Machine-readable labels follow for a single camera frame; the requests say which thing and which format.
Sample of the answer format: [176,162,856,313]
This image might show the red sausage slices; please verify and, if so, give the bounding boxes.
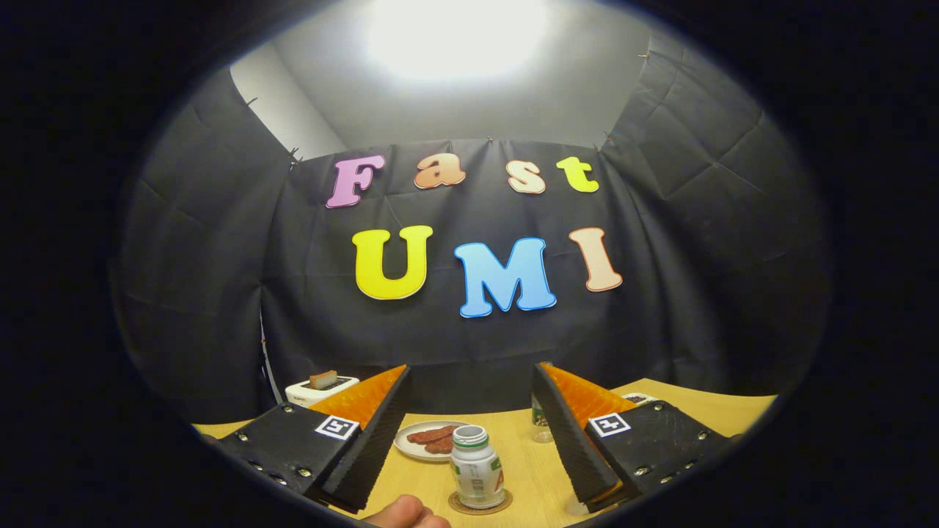
[406,425,460,455]

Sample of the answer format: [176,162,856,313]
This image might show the white juice bottle green label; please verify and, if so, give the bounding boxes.
[450,425,505,510]

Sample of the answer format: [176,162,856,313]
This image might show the wooden table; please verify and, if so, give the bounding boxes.
[192,378,778,528]

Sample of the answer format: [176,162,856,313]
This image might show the round cork coaster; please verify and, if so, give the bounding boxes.
[448,489,513,516]

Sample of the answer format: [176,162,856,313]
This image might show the black backdrop cloth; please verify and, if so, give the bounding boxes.
[110,29,833,426]

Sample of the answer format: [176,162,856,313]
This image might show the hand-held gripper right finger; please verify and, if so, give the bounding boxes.
[528,361,736,514]

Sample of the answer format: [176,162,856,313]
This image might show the white toaster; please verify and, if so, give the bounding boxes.
[285,374,360,408]

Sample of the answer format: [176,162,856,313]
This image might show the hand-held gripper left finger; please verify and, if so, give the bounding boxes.
[215,364,413,514]

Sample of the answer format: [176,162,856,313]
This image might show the clear plastic water bottle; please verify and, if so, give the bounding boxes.
[530,362,556,444]

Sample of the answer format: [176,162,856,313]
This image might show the white round plate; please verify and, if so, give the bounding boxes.
[394,420,470,463]

